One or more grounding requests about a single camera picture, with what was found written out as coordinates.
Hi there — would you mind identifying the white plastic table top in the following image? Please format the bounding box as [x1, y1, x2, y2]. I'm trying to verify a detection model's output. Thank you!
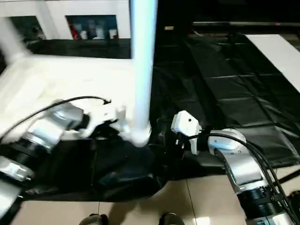
[0, 55, 153, 147]

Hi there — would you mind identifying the white plastic table leg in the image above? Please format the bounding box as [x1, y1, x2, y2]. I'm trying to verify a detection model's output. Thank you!
[129, 0, 158, 147]
[0, 17, 30, 64]

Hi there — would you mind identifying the black mat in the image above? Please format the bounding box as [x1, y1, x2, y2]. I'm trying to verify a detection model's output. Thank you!
[0, 37, 300, 202]

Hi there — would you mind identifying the white printed jar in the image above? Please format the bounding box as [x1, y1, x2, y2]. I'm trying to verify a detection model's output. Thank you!
[95, 25, 105, 40]

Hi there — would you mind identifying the black metal stand bar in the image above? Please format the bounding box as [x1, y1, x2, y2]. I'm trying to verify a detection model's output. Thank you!
[278, 168, 300, 185]

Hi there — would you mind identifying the white flat board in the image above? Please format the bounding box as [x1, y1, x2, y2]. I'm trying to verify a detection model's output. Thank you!
[245, 34, 300, 93]

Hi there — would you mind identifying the dark tall cabinet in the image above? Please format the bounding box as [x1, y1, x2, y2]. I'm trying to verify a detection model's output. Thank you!
[156, 0, 194, 40]

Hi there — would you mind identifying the white sideboard cabinet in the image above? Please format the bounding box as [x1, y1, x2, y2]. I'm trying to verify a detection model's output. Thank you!
[0, 0, 131, 40]

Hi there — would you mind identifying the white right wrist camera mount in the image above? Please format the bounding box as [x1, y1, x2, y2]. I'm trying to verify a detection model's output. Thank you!
[170, 110, 202, 155]

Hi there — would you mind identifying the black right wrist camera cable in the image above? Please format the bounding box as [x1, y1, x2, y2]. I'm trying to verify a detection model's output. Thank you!
[185, 126, 298, 225]

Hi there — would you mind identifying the black metal rail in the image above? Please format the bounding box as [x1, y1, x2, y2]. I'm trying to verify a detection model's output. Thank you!
[192, 21, 300, 27]

